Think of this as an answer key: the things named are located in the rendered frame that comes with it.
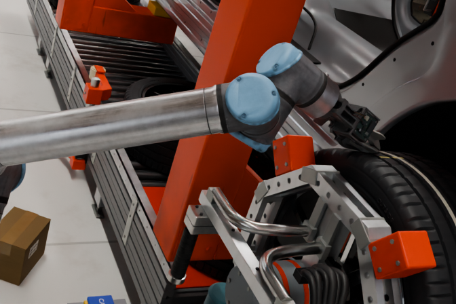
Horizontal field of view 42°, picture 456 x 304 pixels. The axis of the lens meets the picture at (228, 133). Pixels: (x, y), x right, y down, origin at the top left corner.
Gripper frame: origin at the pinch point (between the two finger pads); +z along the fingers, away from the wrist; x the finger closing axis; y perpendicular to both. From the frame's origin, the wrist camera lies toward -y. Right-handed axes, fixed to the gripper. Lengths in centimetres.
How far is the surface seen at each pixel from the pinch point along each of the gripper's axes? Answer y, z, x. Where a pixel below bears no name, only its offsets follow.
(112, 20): -234, -7, 26
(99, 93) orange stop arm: -171, -9, -16
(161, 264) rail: -79, 15, -58
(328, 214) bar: 7.0, -7.4, -19.7
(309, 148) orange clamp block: -10.3, -7.6, -7.6
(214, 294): -14, -6, -49
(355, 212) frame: 15.4, -8.9, -17.2
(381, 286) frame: 24.7, -2.3, -27.0
